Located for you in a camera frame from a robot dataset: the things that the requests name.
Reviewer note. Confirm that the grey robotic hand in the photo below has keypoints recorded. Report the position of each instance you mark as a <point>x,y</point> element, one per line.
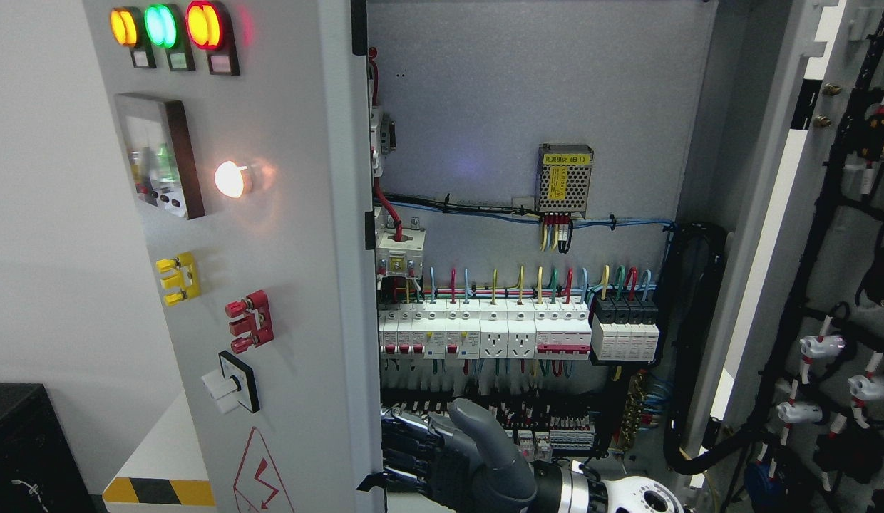
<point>462,460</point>

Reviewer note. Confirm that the grey cabinet door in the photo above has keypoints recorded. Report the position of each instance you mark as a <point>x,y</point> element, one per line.
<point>298,108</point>
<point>795,363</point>

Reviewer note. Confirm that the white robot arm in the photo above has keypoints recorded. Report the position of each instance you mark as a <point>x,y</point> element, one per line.
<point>574,488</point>

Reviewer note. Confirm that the relay terminal row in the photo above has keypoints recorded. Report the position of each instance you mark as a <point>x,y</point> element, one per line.
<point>573,422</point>

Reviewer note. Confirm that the white socket breaker row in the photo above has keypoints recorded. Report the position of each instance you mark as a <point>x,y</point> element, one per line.
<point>550,329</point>

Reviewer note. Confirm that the red electric hazard sticker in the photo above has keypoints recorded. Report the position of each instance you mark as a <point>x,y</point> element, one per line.
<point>257,486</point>

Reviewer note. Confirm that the black surge protector block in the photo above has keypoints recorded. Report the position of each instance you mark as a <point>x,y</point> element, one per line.
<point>624,330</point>

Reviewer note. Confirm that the red terminal connector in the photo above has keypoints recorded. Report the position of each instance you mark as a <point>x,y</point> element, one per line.
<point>251,321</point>

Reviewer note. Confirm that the perforated metal power supply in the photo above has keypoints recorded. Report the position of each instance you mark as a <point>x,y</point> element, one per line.
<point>564,178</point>

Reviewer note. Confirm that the yellow terminal connector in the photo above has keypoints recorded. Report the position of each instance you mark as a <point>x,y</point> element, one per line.
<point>179,278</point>

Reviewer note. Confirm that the red main circuit breaker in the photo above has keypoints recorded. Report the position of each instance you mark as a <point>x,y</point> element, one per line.
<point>382,139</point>

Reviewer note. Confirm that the white glowing indicator lamp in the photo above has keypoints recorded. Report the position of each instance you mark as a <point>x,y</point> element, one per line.
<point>237,178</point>

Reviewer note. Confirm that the black box at left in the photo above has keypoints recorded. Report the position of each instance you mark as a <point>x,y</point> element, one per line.
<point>37,470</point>

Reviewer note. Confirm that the black digital power meter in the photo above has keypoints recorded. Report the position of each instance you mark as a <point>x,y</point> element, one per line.
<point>159,151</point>

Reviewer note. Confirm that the red indicator lamp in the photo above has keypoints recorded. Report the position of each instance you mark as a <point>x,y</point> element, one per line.
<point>209,27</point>

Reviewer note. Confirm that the green indicator lamp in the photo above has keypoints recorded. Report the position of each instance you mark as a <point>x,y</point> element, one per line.
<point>165,26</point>

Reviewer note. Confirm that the yellow indicator lamp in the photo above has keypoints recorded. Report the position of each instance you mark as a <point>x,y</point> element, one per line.
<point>126,24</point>

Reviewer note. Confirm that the white rotary selector switch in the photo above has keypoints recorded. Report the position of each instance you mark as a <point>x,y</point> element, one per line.
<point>232,385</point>

